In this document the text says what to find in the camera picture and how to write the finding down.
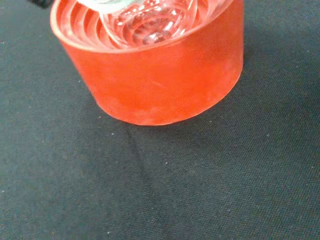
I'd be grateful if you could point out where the orange flask support ring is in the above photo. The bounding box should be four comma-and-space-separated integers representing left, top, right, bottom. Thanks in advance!
49, 0, 245, 126

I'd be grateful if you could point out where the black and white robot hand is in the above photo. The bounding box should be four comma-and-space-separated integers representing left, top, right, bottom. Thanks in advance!
31, 0, 54, 9

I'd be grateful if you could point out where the black scalloped bench cloth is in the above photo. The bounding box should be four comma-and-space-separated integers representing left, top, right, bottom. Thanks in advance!
0, 0, 320, 240

